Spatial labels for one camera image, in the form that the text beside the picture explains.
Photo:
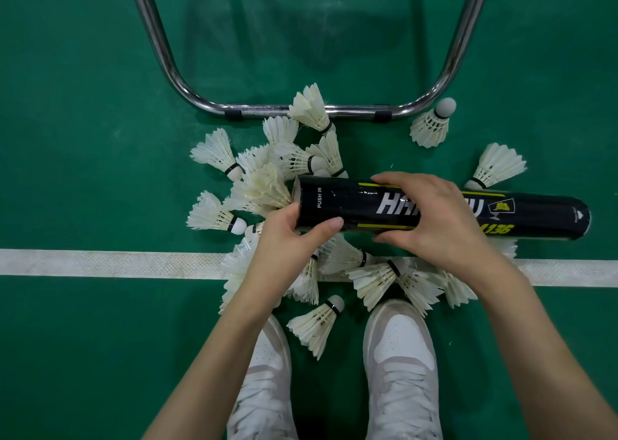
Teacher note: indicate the person's right hand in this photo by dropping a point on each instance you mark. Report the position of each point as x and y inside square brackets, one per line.
[449, 227]

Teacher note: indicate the person's left hand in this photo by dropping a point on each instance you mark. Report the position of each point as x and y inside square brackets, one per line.
[280, 256]

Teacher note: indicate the black shuttlecock tube green stripe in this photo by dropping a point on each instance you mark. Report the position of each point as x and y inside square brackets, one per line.
[541, 215]

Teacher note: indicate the pile of white shuttlecocks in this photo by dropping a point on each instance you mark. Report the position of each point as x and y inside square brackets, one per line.
[309, 106]

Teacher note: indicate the black chair with chrome frame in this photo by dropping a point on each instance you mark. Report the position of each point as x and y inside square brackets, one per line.
[159, 43]

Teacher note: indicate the person's right forearm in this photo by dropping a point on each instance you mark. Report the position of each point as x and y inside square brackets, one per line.
[545, 357]

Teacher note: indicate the person's left forearm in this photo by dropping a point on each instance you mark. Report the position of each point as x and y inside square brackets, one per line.
[207, 377]

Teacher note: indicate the person's left shoe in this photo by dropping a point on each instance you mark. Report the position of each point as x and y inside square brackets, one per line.
[265, 381]

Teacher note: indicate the person's shoe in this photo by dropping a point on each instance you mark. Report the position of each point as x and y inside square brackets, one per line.
[265, 381]
[403, 352]

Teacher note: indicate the person's right shoe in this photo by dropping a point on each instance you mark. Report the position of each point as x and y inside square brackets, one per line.
[403, 352]

